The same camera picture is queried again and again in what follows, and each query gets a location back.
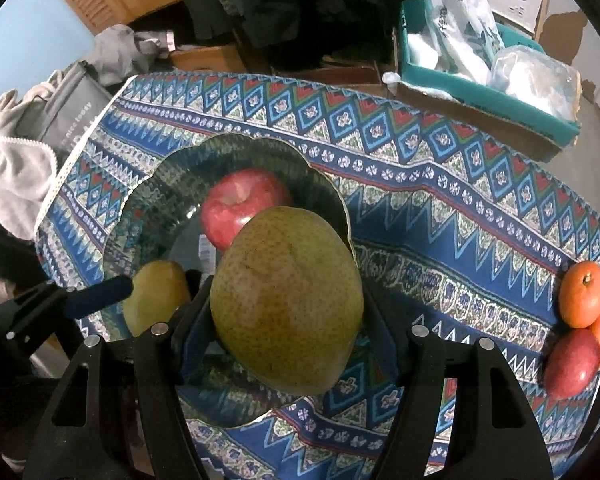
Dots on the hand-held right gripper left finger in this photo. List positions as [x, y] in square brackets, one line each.
[195, 330]

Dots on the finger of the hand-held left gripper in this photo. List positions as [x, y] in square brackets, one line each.
[100, 296]

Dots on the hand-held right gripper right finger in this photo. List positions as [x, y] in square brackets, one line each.
[380, 340]

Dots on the yellow-green pear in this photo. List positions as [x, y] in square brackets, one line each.
[285, 300]
[155, 295]

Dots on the red apple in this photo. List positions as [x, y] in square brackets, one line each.
[572, 362]
[235, 210]

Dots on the dark glass bowl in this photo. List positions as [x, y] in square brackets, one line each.
[180, 180]

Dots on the white cloth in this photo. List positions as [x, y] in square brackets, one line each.
[15, 170]

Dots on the blue patterned tablecloth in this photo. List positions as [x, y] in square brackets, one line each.
[430, 185]

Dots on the grey storage bag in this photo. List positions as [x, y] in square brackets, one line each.
[75, 105]

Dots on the large cardboard box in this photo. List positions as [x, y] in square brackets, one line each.
[480, 120]

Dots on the grey clothes pile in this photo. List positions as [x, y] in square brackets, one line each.
[120, 55]

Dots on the wooden drawer box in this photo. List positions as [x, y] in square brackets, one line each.
[205, 57]

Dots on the flat cardboard box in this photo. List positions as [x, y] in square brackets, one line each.
[340, 77]

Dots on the teal box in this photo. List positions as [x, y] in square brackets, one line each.
[505, 105]

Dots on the clear plastic bag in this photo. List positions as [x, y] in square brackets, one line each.
[535, 80]

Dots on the white printed bag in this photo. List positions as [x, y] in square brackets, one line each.
[455, 20]

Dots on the black hanging coat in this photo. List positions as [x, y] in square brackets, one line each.
[290, 5]

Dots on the wooden shelf rack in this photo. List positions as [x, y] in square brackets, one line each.
[544, 5]

